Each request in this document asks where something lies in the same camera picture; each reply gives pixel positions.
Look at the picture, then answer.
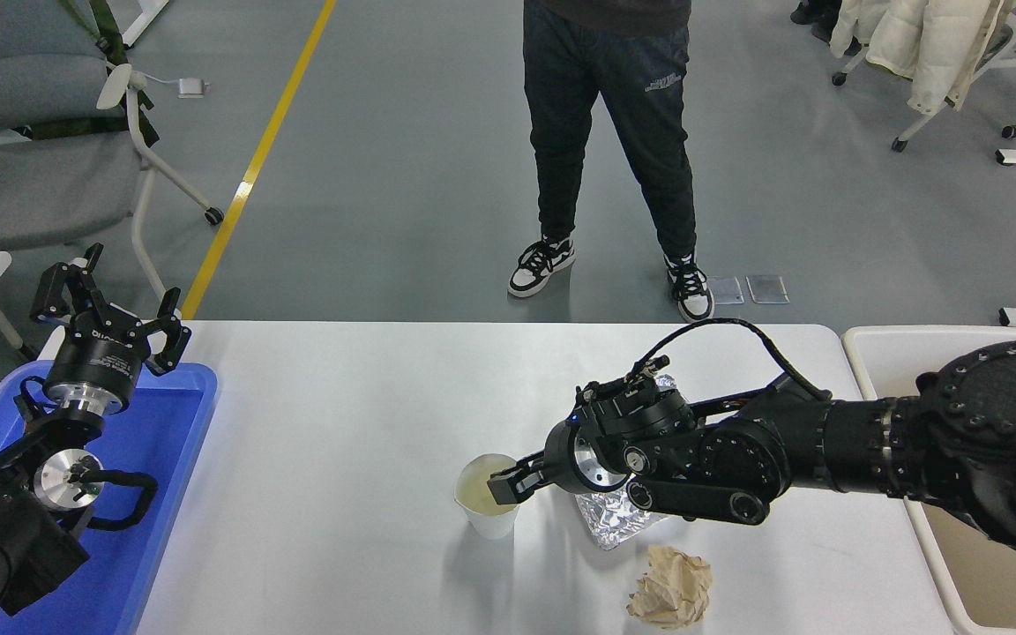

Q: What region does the blue plastic tray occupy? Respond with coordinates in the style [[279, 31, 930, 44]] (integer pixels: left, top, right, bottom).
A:
[[0, 360, 219, 635]]

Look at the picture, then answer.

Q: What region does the white desk leg frame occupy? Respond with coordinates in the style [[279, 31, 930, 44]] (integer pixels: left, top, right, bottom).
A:
[[123, 0, 172, 49]]

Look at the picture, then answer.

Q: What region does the grey office chair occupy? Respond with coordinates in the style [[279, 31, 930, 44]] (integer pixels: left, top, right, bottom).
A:
[[0, 0, 225, 305]]

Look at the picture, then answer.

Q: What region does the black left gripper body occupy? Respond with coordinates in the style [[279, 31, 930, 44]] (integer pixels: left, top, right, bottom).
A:
[[44, 317, 151, 402]]

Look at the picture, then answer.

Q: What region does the cream padded coat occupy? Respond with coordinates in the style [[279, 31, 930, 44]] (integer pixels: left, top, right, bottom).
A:
[[831, 0, 1016, 116]]

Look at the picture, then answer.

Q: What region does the standing person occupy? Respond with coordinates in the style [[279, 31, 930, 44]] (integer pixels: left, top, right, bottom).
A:
[[508, 0, 716, 323]]

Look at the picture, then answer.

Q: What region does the person beside white chair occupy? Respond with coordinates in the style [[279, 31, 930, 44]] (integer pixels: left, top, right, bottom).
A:
[[790, 0, 840, 41]]

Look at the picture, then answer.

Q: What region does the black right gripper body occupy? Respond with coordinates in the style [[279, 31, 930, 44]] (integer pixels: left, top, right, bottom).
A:
[[544, 420, 583, 495]]

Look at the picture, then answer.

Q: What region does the white power adapter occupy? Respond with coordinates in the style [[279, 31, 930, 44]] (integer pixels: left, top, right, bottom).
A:
[[133, 72, 210, 100]]

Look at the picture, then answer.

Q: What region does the silver foil tray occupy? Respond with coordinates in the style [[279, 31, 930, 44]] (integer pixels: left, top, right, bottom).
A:
[[572, 374, 678, 551]]

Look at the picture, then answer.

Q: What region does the dark green strap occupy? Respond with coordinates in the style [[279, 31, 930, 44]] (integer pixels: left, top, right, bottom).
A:
[[32, 0, 161, 146]]

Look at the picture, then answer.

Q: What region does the white paper cup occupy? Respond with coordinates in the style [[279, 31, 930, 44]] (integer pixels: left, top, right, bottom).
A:
[[454, 453, 523, 541]]

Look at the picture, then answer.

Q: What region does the large beige plastic bin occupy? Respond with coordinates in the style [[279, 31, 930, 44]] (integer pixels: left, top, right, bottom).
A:
[[841, 325, 1016, 635]]

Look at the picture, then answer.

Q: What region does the tan paper ball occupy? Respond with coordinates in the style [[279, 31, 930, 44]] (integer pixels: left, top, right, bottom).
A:
[[626, 544, 713, 630]]

